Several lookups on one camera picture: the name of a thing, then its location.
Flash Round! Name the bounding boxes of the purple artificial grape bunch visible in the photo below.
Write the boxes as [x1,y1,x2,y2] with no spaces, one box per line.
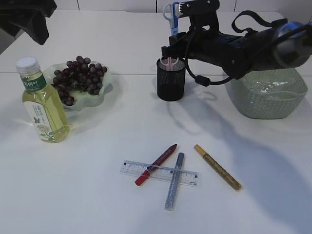
[52,56,108,106]

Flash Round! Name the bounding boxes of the black mesh pen holder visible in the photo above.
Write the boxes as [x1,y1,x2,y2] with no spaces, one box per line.
[156,58,186,101]

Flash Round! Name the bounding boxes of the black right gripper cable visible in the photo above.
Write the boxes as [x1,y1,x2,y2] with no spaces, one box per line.
[185,10,312,87]

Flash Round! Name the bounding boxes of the red crayon pen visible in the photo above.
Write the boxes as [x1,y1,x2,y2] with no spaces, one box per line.
[135,144,177,186]

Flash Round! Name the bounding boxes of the clear plastic ruler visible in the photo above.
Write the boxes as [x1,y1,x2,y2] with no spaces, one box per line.
[120,160,200,186]

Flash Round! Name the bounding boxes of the yellow tea bottle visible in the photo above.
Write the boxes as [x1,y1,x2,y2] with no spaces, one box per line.
[16,57,70,143]

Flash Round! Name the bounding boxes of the blue glitter pen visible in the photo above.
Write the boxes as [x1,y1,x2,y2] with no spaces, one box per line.
[164,153,184,211]

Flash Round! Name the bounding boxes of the green plastic woven basket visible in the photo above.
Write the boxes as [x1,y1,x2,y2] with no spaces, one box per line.
[225,68,308,119]

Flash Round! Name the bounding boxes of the gold glitter pen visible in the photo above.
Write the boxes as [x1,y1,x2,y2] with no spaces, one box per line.
[194,144,242,191]

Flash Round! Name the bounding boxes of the clear plastic sheet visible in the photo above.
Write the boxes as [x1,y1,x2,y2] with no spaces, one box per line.
[252,81,287,94]

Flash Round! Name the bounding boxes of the pink purple scissors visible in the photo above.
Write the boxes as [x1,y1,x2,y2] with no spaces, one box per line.
[160,57,179,71]

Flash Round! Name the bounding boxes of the blue black right robot arm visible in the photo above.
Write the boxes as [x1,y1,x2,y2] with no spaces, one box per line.
[162,0,312,86]

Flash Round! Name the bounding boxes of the green wavy glass plate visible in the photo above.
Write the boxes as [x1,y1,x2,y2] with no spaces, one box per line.
[43,61,111,111]

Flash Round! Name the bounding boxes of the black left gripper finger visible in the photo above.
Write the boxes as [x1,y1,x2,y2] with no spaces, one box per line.
[0,0,57,45]

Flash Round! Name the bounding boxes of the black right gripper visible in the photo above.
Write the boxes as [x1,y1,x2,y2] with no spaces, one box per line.
[161,0,278,79]

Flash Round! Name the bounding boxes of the blue scissors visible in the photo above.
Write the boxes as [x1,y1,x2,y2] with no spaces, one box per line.
[162,1,179,36]

